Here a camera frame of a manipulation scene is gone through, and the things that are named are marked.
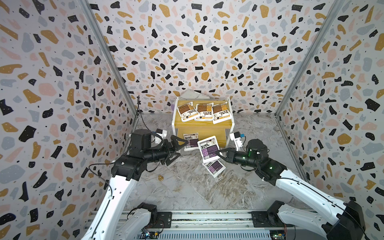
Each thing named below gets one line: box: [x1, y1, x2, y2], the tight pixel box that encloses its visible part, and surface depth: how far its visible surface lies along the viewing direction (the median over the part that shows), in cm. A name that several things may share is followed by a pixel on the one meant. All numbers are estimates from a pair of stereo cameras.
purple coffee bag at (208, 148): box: [197, 135, 221, 163], surface depth 74 cm
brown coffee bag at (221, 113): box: [212, 101, 233, 125], surface depth 74 cm
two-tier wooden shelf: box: [171, 97, 234, 149], surface depth 73 cm
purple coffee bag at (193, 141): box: [183, 132, 199, 152], surface depth 87 cm
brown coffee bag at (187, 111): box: [177, 101, 200, 122], surface depth 75 cm
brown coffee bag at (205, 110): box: [194, 102, 214, 121], surface depth 75 cm
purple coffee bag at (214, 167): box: [202, 159, 227, 178], surface depth 94 cm
